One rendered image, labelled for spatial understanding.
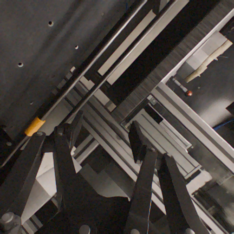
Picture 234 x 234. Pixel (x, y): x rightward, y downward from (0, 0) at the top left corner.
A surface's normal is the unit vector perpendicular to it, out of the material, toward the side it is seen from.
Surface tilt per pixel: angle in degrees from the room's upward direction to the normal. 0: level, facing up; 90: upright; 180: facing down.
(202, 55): 90
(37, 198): 90
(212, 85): 90
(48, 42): 0
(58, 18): 0
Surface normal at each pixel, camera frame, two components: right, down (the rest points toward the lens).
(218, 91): -0.20, 0.05
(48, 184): 0.69, -0.70
